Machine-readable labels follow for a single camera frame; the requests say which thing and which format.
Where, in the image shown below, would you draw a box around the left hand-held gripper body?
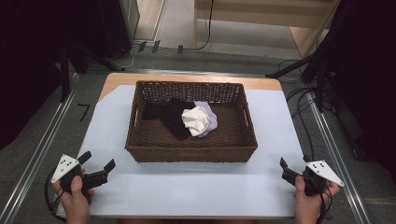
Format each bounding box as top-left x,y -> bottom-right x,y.
50,153 -> 110,191

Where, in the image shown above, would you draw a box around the left hand-held gripper black cable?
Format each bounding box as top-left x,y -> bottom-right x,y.
44,169 -> 68,224

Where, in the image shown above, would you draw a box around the lavender cloth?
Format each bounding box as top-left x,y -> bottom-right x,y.
193,100 -> 219,138

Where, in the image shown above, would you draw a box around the white cloth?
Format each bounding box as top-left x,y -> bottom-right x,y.
180,105 -> 211,138

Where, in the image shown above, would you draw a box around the white table mat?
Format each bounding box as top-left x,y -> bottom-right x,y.
56,84 -> 306,218

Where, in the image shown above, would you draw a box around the black floor cables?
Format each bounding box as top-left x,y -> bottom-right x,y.
277,58 -> 335,161

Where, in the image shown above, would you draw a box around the brown wicker basket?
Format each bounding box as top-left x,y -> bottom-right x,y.
124,80 -> 259,163

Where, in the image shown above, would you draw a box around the black curtain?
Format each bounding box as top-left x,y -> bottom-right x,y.
0,0 -> 132,151
314,0 -> 396,185

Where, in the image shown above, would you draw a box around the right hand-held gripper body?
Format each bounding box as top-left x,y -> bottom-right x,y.
281,160 -> 346,197

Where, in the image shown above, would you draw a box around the hand-held gripper black cable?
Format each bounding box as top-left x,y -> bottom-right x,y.
303,174 -> 333,224
44,169 -> 68,224

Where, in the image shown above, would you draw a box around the white floor cable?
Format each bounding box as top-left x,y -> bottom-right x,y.
110,45 -> 139,72

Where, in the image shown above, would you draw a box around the black cloth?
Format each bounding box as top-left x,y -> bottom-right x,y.
142,98 -> 196,141

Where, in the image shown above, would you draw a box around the right hand-held gripper black cable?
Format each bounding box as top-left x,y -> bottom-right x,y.
303,174 -> 333,224

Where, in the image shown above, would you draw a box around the metal floor rail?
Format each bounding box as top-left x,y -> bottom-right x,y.
72,68 -> 301,82
306,91 -> 372,224
0,74 -> 80,224

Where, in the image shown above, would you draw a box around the person's right hand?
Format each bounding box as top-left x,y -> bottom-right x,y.
293,175 -> 342,219

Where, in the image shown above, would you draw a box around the black stand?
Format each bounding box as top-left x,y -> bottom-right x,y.
265,46 -> 339,114
58,41 -> 126,104

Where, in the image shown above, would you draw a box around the thin black hanging cable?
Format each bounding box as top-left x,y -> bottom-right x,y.
195,0 -> 216,51

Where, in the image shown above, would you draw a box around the dark cabinet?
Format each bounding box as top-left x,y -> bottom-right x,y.
96,0 -> 141,61

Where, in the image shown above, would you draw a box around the light wooden desk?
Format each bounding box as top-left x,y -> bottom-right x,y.
191,0 -> 341,60

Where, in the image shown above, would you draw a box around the person's left hand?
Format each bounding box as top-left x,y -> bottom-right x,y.
51,167 -> 95,220

